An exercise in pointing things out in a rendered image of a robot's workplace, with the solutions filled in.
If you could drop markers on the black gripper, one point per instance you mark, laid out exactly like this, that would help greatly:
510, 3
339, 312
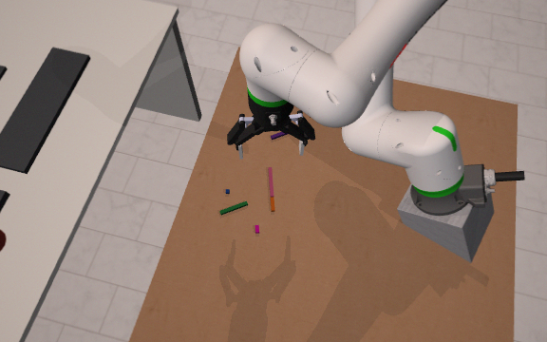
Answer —
241, 133

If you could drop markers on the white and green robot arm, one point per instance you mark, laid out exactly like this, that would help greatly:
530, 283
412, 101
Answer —
352, 88

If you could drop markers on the purple rod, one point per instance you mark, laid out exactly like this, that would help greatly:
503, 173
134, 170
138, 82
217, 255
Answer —
280, 134

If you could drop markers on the green rod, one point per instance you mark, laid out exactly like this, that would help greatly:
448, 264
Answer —
233, 208

